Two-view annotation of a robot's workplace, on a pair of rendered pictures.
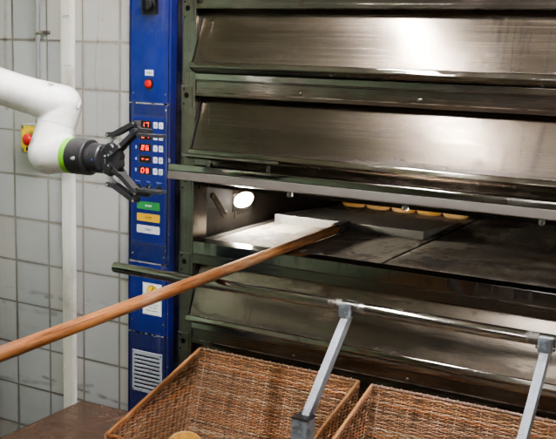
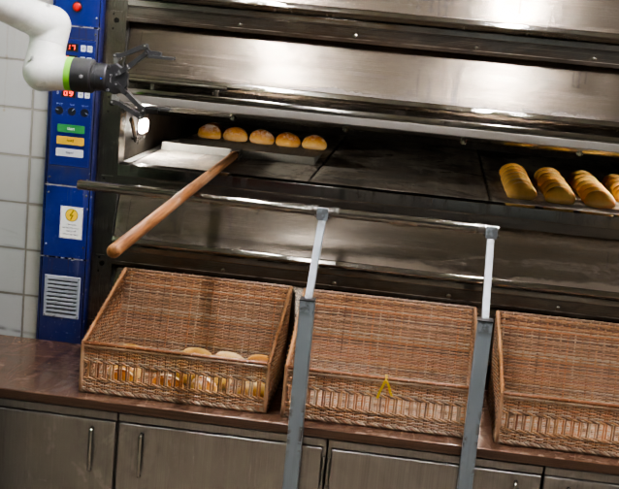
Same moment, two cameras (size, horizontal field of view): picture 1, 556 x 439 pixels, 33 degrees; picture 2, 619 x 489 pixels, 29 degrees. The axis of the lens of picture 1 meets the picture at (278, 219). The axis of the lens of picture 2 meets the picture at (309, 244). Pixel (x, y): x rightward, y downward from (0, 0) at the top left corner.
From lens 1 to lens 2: 153 cm
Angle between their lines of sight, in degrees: 23
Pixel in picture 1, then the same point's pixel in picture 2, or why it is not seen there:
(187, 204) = (113, 127)
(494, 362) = (414, 261)
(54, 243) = not seen: outside the picture
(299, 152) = (239, 79)
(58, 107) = (57, 27)
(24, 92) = (31, 12)
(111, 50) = not seen: outside the picture
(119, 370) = (23, 298)
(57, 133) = (56, 52)
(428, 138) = (361, 69)
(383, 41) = not seen: outside the picture
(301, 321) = (234, 237)
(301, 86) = (242, 17)
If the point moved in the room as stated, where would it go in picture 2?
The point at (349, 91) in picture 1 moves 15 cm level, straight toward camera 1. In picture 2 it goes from (288, 25) to (304, 27)
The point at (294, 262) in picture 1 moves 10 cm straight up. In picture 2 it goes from (228, 181) to (231, 150)
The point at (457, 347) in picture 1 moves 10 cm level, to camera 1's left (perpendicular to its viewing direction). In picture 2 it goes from (382, 251) to (354, 251)
